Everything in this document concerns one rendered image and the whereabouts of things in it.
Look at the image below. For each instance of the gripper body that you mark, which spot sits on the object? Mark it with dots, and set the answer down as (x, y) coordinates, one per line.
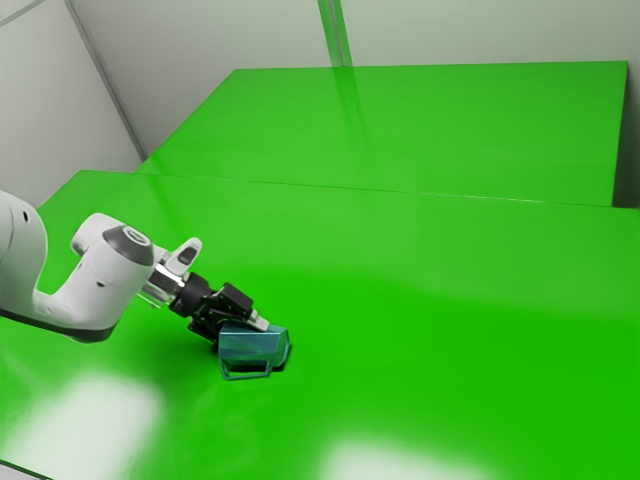
(194, 296)

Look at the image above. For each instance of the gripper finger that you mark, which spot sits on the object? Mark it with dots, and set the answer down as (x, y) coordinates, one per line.
(204, 327)
(239, 306)

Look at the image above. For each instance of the teal faceted mug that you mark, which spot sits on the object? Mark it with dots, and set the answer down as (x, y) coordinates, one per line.
(254, 347)

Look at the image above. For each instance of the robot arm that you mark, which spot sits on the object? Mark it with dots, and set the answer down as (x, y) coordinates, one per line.
(95, 280)

